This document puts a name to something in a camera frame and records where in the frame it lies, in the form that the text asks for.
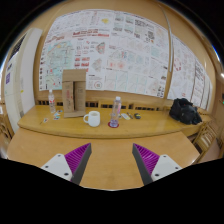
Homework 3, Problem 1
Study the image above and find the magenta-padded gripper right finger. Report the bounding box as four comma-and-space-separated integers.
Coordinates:
132, 143, 184, 186

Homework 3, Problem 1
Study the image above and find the white standing air conditioner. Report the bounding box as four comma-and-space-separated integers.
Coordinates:
3, 28, 44, 124

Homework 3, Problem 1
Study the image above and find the white ceramic mug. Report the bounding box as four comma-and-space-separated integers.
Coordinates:
83, 110, 101, 128

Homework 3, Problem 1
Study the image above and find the clear plastic water bottle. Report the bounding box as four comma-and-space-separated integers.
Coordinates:
109, 95, 123, 129

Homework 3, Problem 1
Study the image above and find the black bag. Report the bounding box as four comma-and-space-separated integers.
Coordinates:
168, 97, 203, 126

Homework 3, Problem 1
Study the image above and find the brown cardboard box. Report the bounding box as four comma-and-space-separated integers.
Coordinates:
61, 68, 88, 119

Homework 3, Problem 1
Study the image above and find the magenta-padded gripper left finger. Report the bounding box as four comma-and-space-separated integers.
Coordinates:
40, 142, 93, 186

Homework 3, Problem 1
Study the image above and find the large wall poster with map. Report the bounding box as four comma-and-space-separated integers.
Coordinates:
38, 9, 172, 99

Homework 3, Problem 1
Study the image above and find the clear bottle with red label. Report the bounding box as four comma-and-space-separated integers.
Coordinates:
48, 89, 57, 115

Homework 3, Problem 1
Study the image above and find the flat round red coaster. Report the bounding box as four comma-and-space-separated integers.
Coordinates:
107, 120, 120, 129

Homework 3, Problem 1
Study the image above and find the group of wooden chairs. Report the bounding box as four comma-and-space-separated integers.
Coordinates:
192, 114, 224, 158
0, 104, 15, 141

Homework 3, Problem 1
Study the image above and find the wall poster with drawings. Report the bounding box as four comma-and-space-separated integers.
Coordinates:
166, 33, 213, 112

